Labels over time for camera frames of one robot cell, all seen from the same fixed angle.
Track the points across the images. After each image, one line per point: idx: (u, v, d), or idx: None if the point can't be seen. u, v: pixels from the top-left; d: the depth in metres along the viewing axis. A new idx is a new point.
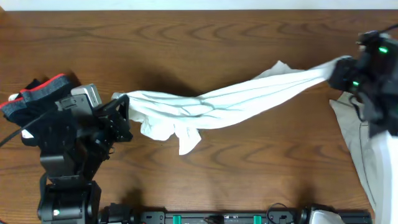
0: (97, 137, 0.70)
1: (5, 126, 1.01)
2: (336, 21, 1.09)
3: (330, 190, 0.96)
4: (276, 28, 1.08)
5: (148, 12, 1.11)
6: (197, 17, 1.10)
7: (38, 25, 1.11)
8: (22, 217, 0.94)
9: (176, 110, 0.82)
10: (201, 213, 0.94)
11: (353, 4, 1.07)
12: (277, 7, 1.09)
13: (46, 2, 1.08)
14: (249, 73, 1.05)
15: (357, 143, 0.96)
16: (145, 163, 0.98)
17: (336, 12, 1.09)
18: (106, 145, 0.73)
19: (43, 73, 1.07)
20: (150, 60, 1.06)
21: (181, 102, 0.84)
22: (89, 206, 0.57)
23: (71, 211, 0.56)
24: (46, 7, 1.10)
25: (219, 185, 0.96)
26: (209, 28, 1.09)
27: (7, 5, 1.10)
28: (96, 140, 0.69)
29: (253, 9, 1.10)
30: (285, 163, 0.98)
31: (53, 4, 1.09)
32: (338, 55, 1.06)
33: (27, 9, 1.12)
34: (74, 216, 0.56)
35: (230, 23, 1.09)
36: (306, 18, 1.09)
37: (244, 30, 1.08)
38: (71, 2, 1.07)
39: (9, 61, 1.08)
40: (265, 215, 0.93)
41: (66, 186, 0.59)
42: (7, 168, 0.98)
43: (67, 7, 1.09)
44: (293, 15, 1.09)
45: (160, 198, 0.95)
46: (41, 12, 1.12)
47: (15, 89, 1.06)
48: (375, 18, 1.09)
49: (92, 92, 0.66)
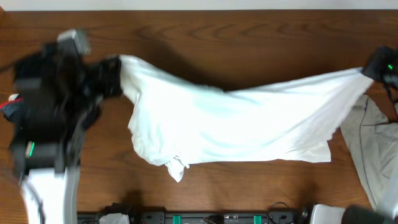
0: (86, 86, 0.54)
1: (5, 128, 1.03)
2: (336, 21, 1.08)
3: (330, 190, 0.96)
4: (276, 28, 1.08)
5: (148, 12, 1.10)
6: (198, 17, 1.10)
7: (38, 25, 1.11)
8: (23, 216, 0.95)
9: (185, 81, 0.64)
10: (201, 213, 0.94)
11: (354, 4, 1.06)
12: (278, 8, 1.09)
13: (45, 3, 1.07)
14: (250, 74, 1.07)
15: (357, 143, 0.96)
16: (145, 163, 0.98)
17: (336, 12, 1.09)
18: (93, 97, 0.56)
19: None
20: (152, 61, 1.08)
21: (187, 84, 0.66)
22: (69, 145, 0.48)
23: (49, 149, 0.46)
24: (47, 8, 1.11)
25: (219, 184, 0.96)
26: (209, 28, 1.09)
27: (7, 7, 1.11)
28: (84, 85, 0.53)
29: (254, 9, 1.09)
30: (285, 164, 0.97)
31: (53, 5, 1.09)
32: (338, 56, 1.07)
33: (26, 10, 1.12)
34: (51, 156, 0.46)
35: (230, 23, 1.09)
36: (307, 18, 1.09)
37: (244, 30, 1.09)
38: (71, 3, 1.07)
39: (10, 61, 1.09)
40: (265, 215, 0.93)
41: (41, 127, 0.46)
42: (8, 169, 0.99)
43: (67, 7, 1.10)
44: (293, 15, 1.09)
45: (160, 198, 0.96)
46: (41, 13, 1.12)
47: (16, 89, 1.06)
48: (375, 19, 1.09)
49: (78, 37, 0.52)
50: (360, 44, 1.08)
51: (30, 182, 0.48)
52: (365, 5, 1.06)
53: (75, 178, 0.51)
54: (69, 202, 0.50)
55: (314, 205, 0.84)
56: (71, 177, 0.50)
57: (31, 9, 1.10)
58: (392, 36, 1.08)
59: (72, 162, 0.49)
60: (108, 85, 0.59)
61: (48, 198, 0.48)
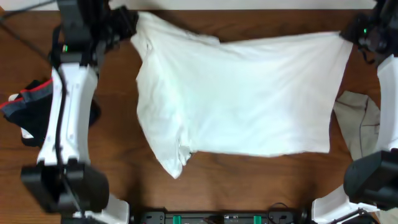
0: (110, 25, 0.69)
1: (6, 127, 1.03)
2: (336, 21, 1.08)
3: (330, 190, 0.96)
4: (276, 28, 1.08)
5: (148, 12, 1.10)
6: (198, 17, 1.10)
7: (38, 25, 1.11)
8: (21, 216, 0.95)
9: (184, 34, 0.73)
10: (201, 213, 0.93)
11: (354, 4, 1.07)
12: (278, 8, 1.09)
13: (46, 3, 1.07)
14: None
15: (357, 143, 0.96)
16: (145, 163, 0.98)
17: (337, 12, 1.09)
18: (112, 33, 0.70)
19: (43, 73, 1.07)
20: None
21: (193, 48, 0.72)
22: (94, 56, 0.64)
23: (74, 57, 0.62)
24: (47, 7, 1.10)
25: (219, 185, 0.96)
26: (209, 28, 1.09)
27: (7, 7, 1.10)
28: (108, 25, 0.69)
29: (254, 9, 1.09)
30: (285, 164, 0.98)
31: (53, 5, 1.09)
32: None
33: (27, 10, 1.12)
34: (76, 63, 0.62)
35: (230, 23, 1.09)
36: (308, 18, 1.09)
37: (244, 30, 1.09)
38: None
39: (10, 61, 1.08)
40: (265, 215, 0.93)
41: (74, 38, 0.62)
42: (7, 168, 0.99)
43: None
44: (293, 15, 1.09)
45: (160, 198, 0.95)
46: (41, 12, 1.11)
47: (16, 88, 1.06)
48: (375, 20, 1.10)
49: None
50: None
51: (62, 69, 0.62)
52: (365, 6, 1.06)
53: (89, 85, 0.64)
54: (83, 102, 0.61)
55: (313, 201, 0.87)
56: (89, 79, 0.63)
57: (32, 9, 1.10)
58: None
59: (93, 70, 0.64)
60: (124, 27, 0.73)
61: (71, 81, 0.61)
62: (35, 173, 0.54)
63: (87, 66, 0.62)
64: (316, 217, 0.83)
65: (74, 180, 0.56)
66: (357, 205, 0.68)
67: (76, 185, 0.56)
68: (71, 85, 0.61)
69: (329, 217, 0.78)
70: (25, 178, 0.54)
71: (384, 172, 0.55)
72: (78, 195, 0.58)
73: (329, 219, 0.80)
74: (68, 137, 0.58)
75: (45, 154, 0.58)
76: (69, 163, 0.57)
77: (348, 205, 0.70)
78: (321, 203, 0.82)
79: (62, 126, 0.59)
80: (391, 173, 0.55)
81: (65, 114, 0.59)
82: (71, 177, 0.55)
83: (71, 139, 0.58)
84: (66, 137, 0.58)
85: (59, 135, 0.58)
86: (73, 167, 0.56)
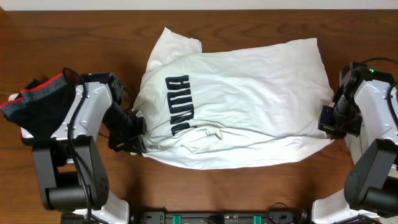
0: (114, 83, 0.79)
1: (5, 127, 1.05)
2: (334, 22, 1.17)
3: (331, 190, 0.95)
4: (275, 29, 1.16)
5: (150, 14, 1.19)
6: (197, 18, 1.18)
7: (39, 25, 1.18)
8: (18, 216, 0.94)
9: (183, 151, 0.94)
10: (201, 213, 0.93)
11: (340, 4, 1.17)
12: (270, 8, 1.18)
13: (55, 2, 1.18)
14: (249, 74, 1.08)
15: (357, 144, 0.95)
16: (145, 163, 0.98)
17: (323, 12, 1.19)
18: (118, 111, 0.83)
19: (43, 73, 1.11)
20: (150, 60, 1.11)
21: (213, 76, 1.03)
22: (113, 83, 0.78)
23: (97, 79, 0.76)
24: (52, 7, 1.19)
25: (219, 185, 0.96)
26: (208, 28, 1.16)
27: (14, 6, 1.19)
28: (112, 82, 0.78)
29: (246, 9, 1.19)
30: (285, 163, 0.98)
31: (60, 4, 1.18)
32: (332, 54, 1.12)
33: (34, 10, 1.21)
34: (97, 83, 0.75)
35: (229, 23, 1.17)
36: (298, 19, 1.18)
37: (244, 30, 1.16)
38: (80, 2, 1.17)
39: (10, 60, 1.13)
40: (265, 215, 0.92)
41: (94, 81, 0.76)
42: (5, 168, 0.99)
43: (76, 7, 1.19)
44: (288, 16, 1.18)
45: (160, 198, 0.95)
46: (46, 13, 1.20)
47: (15, 89, 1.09)
48: (361, 20, 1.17)
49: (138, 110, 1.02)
50: (352, 42, 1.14)
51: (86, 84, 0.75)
52: (348, 4, 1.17)
53: (104, 101, 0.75)
54: (96, 107, 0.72)
55: (314, 201, 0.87)
56: (104, 94, 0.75)
57: (39, 9, 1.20)
58: (380, 34, 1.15)
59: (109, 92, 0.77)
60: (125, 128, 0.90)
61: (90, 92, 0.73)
62: (44, 147, 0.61)
63: (107, 84, 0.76)
64: (316, 218, 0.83)
65: (82, 152, 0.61)
66: (357, 211, 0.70)
67: (83, 157, 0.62)
68: (91, 93, 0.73)
69: (329, 219, 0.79)
70: (37, 150, 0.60)
71: (380, 157, 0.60)
72: (84, 168, 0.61)
73: (329, 221, 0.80)
74: (81, 122, 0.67)
75: (58, 132, 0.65)
76: (78, 139, 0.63)
77: (348, 210, 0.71)
78: (322, 203, 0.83)
79: (76, 117, 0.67)
80: (389, 161, 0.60)
81: (80, 111, 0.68)
82: (78, 150, 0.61)
83: (83, 124, 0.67)
84: (78, 121, 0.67)
85: (73, 117, 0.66)
86: (79, 142, 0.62)
